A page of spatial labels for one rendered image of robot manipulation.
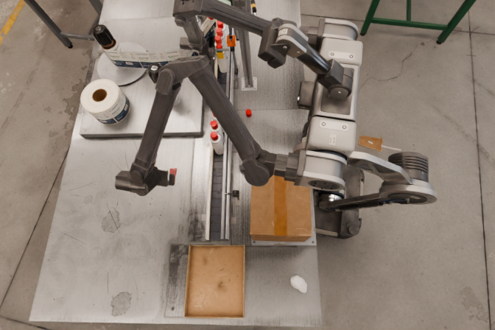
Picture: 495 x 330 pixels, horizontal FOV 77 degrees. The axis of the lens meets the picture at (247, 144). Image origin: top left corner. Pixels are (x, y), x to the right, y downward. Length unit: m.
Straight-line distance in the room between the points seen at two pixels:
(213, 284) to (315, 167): 0.85
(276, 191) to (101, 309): 0.97
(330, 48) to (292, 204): 0.61
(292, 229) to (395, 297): 1.38
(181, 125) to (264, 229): 0.76
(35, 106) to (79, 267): 1.98
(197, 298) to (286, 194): 0.63
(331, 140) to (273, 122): 0.82
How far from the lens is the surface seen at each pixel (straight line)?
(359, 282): 2.45
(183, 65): 0.88
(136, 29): 2.19
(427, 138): 2.86
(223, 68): 1.79
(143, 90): 1.90
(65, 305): 1.81
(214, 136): 1.42
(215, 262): 1.56
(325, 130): 0.94
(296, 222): 1.27
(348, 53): 1.10
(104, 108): 1.75
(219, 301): 1.56
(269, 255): 1.55
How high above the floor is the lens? 2.37
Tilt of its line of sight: 68 degrees down
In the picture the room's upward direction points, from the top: 10 degrees counter-clockwise
